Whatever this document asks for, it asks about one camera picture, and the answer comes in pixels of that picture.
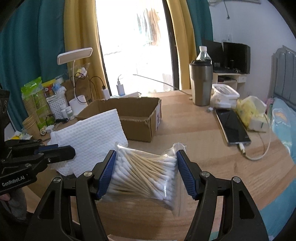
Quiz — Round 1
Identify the white waffle paper towel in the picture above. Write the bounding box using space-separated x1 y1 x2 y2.
49 109 128 177

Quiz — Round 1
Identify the cotton swabs plastic bag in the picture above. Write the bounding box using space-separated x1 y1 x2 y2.
102 143 187 216

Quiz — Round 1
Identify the person's thumb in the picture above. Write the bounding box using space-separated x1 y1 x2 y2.
0 194 11 201

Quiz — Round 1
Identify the stack of paper cups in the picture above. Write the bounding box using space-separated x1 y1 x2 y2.
23 115 41 140

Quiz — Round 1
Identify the white pill bottle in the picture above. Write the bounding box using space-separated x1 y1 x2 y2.
65 106 75 120
61 109 68 119

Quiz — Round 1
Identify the white perforated basket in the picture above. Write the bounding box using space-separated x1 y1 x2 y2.
46 95 68 119

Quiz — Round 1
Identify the white desk lamp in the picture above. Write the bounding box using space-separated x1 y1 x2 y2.
57 47 93 117

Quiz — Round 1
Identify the black smartphone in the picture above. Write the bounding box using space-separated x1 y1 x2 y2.
215 108 251 146

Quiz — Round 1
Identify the green snack bag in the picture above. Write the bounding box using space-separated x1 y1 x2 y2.
21 77 51 129

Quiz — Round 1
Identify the yellow curtain left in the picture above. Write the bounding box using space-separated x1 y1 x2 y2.
64 1 107 99

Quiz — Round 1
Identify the yellow curtain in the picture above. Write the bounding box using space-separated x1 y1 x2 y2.
167 0 197 89
64 1 107 99

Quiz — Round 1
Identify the brown cardboard box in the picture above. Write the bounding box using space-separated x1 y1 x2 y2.
77 97 162 142

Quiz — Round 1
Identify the yellow tissue pack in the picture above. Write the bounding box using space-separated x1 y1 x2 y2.
235 96 269 133

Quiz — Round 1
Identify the white plastic food container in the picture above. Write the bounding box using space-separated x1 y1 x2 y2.
210 84 240 109

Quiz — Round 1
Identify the white phone charger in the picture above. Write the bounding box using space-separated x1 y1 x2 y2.
116 75 125 96

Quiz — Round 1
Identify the white power strip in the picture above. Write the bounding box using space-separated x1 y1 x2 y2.
110 92 141 98

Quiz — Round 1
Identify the white tv stand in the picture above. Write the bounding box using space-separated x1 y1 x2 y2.
213 72 248 98

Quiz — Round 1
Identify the teal curtain left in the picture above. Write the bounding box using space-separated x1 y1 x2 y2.
1 1 67 131

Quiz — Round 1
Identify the teal curtain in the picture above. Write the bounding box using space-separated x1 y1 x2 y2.
187 0 213 53
1 1 67 131

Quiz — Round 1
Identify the steel travel tumbler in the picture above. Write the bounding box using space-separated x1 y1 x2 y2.
189 60 213 106

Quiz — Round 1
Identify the grey padded headboard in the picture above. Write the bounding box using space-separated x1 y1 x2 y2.
268 46 296 110

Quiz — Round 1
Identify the clear water bottle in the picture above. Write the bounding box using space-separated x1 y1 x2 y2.
196 46 212 62

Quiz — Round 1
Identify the black monitor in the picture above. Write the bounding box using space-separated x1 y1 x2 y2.
202 39 250 74

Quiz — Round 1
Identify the yellow curtain right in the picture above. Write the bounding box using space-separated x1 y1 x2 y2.
167 0 197 89

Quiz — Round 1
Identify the teal curtain right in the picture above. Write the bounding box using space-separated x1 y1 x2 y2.
187 0 213 53

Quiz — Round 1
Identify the white charging cable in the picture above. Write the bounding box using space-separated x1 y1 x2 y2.
238 113 272 161

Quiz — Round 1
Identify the black cable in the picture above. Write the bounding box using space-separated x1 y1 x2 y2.
73 72 107 105

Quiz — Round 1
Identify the white charger with black cable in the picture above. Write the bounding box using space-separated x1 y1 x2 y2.
102 85 110 100

